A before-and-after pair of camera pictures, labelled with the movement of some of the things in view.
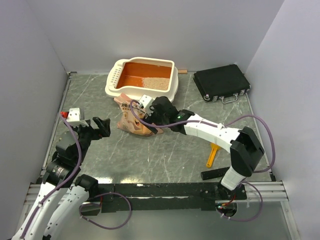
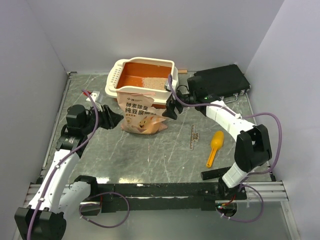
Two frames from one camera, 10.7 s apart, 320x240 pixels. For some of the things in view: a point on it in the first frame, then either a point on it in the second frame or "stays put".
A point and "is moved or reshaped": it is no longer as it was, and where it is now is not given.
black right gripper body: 153,117 -> 186,99
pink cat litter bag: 128,122 is moved or reshaped
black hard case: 225,82 stays put
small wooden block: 182,71 stays put
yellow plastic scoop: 214,147 stays put
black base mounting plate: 173,196 stays put
